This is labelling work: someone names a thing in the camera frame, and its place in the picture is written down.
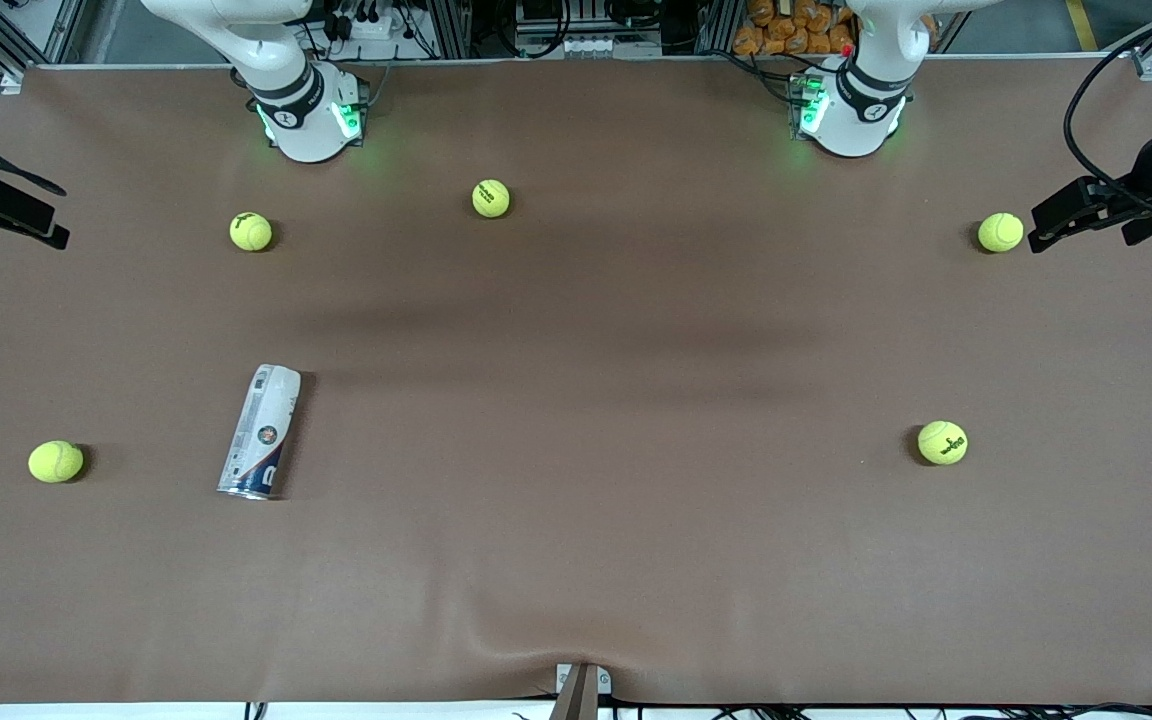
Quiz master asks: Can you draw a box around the yellow-green tennis ball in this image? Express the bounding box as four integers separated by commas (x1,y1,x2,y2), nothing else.
229,211,274,253
917,420,969,466
471,178,512,219
28,440,85,484
977,212,1025,254

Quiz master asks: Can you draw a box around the bag of orange items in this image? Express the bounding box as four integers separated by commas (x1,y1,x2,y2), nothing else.
733,0,859,58

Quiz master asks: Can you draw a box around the brown table cover sheet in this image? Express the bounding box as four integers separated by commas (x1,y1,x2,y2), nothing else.
0,58,1152,706

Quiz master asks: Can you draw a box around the white blue tennis ball can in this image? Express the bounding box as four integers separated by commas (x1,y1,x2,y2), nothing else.
216,364,303,501

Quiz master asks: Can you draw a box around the white multi-socket strip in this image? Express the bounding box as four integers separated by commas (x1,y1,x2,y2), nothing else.
516,28,663,59

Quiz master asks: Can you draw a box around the metal clamp bracket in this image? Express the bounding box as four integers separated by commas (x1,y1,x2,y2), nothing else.
554,662,613,720

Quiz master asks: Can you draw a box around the white power strip with plugs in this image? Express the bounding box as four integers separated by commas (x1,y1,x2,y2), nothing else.
334,5,413,43

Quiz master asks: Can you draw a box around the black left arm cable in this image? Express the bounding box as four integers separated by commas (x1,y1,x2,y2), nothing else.
1064,10,1152,216

